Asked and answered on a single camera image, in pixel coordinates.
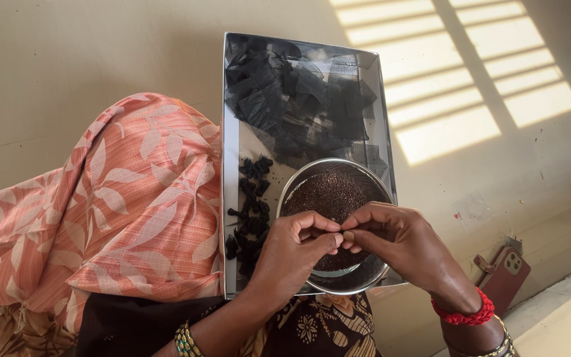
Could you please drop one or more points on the white cardboard box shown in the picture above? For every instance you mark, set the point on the white cardboard box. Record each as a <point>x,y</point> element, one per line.
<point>232,148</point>

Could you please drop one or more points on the person's left hand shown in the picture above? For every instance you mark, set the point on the person's left hand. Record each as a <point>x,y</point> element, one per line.
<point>285,263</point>

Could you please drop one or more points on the steel bowl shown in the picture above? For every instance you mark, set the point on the steel bowl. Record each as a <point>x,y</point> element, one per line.
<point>350,280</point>

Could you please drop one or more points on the clear plastic scrap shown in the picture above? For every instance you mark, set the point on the clear plastic scrap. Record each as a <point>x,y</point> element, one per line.
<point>471,210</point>

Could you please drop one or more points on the dark metal bangles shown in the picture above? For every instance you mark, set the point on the dark metal bangles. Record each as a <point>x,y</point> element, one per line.
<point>506,344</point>

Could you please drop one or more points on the peach leaf-print sari cloth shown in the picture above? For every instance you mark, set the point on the peach leaf-print sari cloth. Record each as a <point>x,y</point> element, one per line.
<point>117,208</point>

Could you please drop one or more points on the pile of black net pieces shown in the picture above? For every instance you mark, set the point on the pile of black net pieces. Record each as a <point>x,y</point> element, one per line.
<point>290,99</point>

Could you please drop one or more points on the dark brown seeds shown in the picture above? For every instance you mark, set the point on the dark brown seeds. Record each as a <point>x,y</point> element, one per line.
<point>327,196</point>

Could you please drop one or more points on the pile of black tied pouches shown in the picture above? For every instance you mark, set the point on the pile of black tied pouches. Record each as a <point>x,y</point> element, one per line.
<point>252,218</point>

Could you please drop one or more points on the phone in red case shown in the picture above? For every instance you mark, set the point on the phone in red case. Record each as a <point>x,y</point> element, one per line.
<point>506,275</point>

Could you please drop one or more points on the black floral garment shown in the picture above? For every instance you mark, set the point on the black floral garment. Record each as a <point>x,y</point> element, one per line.
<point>132,327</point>

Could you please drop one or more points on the person's right hand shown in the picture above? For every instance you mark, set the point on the person's right hand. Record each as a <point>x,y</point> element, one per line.
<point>404,243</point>

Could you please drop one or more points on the red thread wristband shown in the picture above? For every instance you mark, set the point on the red thread wristband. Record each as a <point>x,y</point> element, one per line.
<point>464,317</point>

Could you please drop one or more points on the gold beaded bangles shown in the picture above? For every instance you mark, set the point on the gold beaded bangles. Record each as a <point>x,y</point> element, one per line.
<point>186,342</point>

